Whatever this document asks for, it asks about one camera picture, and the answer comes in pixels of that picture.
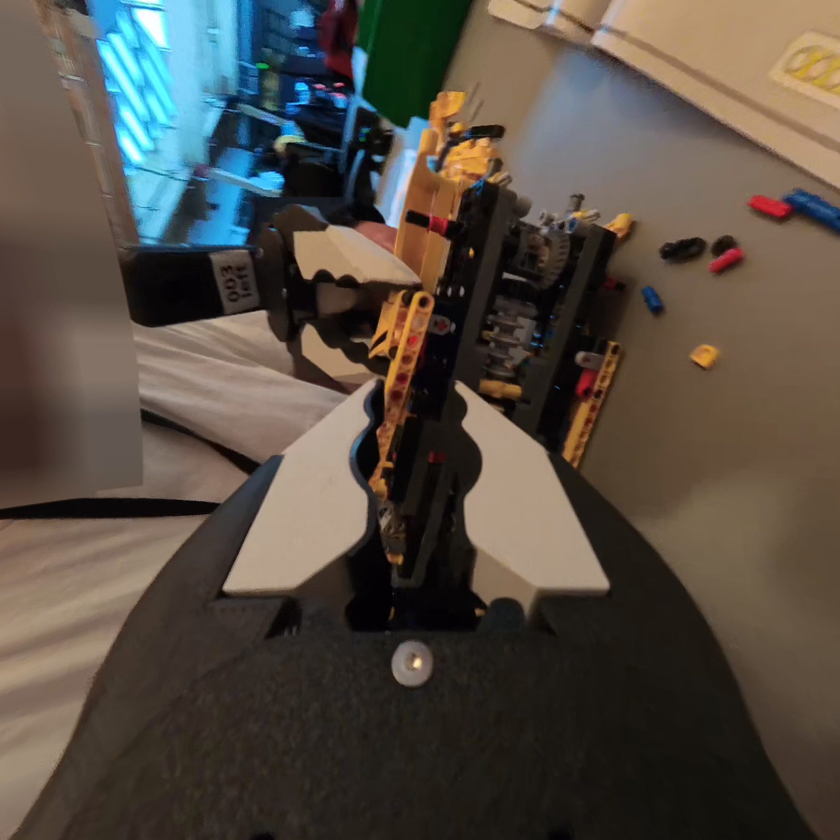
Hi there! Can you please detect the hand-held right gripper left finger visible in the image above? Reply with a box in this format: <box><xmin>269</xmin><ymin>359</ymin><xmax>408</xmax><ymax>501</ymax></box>
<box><xmin>223</xmin><ymin>379</ymin><xmax>395</xmax><ymax>632</ymax></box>

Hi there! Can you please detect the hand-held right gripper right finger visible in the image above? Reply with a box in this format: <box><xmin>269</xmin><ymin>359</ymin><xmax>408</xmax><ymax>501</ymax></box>
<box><xmin>453</xmin><ymin>382</ymin><xmax>611</xmax><ymax>632</ymax></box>

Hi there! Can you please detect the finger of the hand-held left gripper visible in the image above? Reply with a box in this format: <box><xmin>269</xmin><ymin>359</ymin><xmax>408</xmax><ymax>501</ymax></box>
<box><xmin>290</xmin><ymin>225</ymin><xmax>423</xmax><ymax>290</ymax></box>
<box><xmin>301</xmin><ymin>285</ymin><xmax>395</xmax><ymax>388</ymax></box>

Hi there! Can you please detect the yellow brick car model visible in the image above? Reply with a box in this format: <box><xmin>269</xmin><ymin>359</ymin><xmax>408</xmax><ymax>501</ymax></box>
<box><xmin>367</xmin><ymin>151</ymin><xmax>634</xmax><ymax>592</ymax></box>

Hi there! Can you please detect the grey desk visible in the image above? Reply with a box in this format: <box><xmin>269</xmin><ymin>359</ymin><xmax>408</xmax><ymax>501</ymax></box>
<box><xmin>374</xmin><ymin>0</ymin><xmax>840</xmax><ymax>840</ymax></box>

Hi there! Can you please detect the green box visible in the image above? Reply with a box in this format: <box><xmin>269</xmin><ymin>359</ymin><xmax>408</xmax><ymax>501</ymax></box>
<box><xmin>357</xmin><ymin>0</ymin><xmax>473</xmax><ymax>129</ymax></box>

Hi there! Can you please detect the red box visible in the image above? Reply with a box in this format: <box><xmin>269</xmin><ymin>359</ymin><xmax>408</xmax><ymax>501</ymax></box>
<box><xmin>318</xmin><ymin>0</ymin><xmax>358</xmax><ymax>80</ymax></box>

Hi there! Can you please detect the large pile of brick pins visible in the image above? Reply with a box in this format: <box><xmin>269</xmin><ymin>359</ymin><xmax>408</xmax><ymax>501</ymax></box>
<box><xmin>658</xmin><ymin>187</ymin><xmax>840</xmax><ymax>315</ymax></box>

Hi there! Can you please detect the open instruction booklet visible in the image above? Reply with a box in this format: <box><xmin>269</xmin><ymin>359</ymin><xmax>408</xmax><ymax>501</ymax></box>
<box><xmin>489</xmin><ymin>0</ymin><xmax>840</xmax><ymax>191</ymax></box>

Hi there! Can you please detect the black lanyard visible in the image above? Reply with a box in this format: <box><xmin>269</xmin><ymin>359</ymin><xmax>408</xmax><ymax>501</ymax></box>
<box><xmin>0</xmin><ymin>410</ymin><xmax>263</xmax><ymax>522</ymax></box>

